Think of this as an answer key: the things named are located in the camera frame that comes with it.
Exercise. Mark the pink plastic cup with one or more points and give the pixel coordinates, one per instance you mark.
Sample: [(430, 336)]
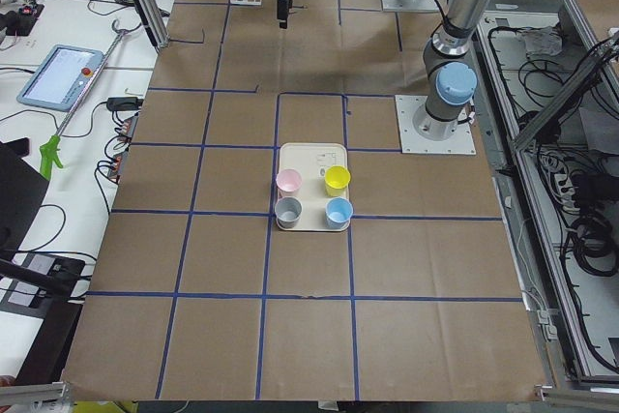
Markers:
[(289, 182)]

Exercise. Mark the yellow plastic cup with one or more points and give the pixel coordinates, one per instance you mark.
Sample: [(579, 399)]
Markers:
[(337, 179)]

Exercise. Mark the grey plastic cup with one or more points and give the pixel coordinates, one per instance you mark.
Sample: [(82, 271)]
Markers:
[(288, 211)]

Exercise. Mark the light blue cup front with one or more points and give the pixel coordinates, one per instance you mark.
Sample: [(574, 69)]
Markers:
[(339, 212)]

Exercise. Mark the cream serving tray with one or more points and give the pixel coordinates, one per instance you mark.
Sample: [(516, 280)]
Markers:
[(312, 160)]

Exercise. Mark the black power adapter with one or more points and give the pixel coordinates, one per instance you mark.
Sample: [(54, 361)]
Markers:
[(129, 103)]

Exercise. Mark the blue teach pendant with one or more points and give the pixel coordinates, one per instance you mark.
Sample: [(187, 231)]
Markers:
[(61, 77)]

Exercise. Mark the green reacher grabber tool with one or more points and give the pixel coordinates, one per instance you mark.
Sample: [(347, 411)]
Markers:
[(49, 150)]

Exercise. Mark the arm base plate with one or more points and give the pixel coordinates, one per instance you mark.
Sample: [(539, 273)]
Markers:
[(420, 134), (412, 6)]

